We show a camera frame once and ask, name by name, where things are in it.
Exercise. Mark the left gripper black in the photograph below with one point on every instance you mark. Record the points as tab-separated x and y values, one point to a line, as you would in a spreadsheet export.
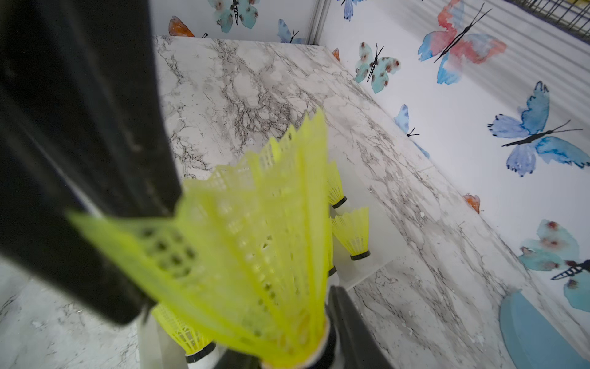
81	130

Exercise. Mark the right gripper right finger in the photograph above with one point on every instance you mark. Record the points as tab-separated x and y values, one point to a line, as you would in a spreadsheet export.
355	345

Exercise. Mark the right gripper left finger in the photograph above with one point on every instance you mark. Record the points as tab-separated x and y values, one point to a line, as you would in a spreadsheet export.
236	360

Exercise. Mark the yellow shuttlecock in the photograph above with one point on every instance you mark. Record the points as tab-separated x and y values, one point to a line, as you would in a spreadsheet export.
200	351
331	269
352	230
336	195

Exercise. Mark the translucent plastic storage box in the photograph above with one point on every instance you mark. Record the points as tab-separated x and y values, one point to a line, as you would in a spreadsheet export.
158	350

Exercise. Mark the yellow shuttlecock final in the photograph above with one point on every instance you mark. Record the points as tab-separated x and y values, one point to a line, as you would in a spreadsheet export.
244	256

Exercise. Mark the light blue dustpan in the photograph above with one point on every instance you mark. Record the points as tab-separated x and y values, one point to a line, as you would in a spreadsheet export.
532	342

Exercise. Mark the black wire wall basket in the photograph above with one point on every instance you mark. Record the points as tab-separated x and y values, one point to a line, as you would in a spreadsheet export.
570	16

